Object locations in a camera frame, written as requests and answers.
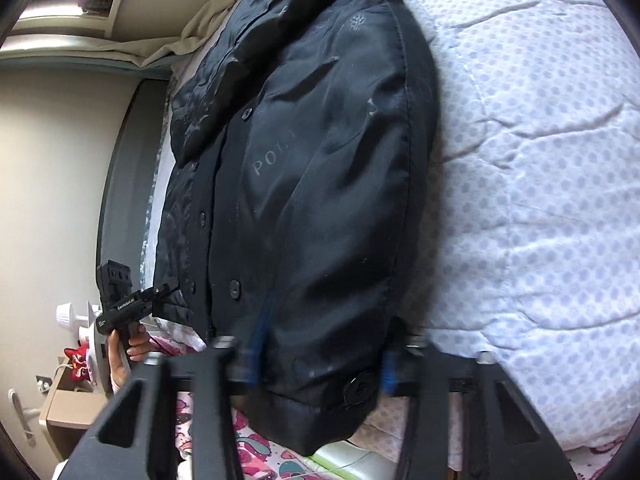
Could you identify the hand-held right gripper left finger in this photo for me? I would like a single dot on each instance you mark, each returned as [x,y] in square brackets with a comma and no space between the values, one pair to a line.
[210,410]

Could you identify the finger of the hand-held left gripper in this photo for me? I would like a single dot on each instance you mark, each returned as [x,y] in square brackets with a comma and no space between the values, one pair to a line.
[162,291]

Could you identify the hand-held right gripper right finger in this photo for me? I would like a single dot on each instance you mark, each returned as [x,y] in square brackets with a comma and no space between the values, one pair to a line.
[450,410]

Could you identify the black printed coat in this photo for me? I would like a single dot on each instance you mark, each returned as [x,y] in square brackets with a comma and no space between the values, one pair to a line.
[325,210]

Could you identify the person's left hand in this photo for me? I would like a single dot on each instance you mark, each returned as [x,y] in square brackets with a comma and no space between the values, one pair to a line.
[117,360]

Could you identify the white round appliance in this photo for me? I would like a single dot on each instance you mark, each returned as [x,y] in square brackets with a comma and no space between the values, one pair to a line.
[97,360]

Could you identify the pink printed sheet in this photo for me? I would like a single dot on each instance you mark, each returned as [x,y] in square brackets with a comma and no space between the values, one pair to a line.
[260,455]

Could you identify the red figure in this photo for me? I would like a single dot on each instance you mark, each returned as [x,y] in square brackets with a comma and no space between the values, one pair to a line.
[77,362]

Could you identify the white plug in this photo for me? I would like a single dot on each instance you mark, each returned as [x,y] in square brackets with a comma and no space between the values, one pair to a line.
[44,382]

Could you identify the light green item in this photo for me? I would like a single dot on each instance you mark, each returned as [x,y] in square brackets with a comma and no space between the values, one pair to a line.
[350,460]

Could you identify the grey bed headboard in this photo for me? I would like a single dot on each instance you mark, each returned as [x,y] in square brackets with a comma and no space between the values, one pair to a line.
[125,185]

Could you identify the wooden nightstand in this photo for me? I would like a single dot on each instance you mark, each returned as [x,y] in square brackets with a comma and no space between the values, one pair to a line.
[65,410]

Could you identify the white quilted bed cover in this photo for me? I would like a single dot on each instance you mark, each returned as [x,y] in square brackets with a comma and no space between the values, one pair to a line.
[540,185]

